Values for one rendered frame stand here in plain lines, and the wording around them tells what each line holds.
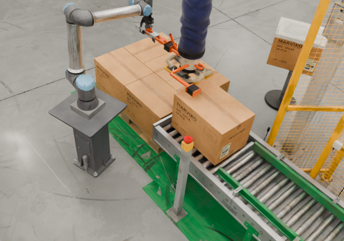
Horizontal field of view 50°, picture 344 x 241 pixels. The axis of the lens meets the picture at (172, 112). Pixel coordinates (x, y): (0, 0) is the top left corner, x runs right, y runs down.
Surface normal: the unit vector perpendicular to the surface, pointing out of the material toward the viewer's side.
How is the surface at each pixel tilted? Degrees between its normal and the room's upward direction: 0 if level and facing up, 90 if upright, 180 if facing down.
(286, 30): 0
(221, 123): 0
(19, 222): 0
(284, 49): 90
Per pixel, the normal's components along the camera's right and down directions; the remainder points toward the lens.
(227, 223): 0.07, -0.72
